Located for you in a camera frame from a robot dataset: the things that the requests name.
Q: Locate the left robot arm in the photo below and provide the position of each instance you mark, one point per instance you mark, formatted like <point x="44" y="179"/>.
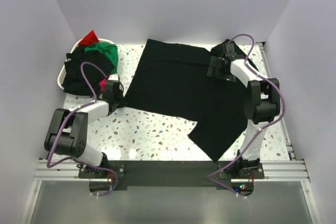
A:
<point x="67" y="134"/>

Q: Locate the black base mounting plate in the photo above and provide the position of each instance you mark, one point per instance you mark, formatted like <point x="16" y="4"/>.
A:
<point x="124" y="184"/>

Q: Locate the black t-shirt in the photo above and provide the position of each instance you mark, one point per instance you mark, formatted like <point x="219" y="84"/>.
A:
<point x="171" y="79"/>

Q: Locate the pink t-shirt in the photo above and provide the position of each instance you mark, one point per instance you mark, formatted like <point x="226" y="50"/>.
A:
<point x="102" y="85"/>

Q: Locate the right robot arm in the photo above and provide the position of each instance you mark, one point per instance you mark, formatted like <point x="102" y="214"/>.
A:
<point x="261" y="103"/>

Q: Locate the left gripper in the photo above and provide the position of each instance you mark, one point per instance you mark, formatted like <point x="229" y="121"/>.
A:
<point x="120" y="92"/>

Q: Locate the black clothes pile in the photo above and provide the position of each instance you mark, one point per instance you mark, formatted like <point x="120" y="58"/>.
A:
<point x="85" y="69"/>

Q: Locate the right side aluminium rail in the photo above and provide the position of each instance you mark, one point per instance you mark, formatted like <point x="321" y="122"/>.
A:
<point x="277" y="144"/>

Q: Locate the green t-shirt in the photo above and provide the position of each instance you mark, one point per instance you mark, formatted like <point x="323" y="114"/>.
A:
<point x="109" y="50"/>

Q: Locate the red t-shirt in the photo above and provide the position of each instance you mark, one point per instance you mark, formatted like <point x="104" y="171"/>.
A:
<point x="89" y="39"/>

